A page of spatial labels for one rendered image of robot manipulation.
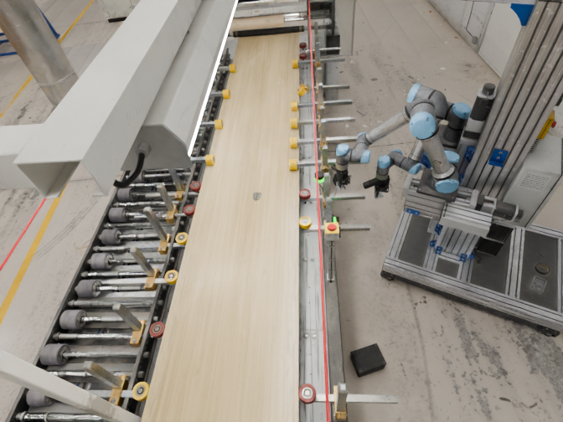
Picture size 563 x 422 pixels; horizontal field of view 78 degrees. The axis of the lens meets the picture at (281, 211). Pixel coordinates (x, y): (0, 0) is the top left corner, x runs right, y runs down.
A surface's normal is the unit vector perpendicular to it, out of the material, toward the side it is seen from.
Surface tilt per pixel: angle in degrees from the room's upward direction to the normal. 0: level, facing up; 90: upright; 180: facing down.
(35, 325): 0
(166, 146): 90
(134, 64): 0
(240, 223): 0
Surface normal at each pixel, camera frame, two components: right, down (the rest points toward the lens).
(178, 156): -0.04, 0.76
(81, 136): -0.10, -0.65
